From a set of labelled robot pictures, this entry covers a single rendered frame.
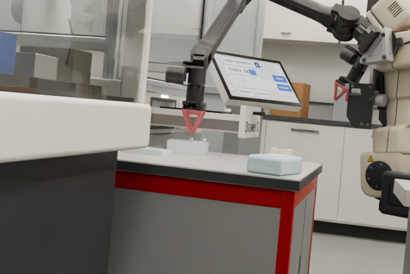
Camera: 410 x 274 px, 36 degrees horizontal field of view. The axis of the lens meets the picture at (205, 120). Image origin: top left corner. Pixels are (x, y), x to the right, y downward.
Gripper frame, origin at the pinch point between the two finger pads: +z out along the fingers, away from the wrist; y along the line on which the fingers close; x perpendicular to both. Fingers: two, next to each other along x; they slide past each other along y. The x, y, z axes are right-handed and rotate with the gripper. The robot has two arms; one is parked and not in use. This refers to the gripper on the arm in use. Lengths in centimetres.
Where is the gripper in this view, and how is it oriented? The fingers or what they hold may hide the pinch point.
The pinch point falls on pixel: (191, 130)
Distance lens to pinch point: 201.6
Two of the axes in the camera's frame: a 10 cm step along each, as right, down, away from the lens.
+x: 9.9, 0.9, -1.2
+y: -1.2, -0.1, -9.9
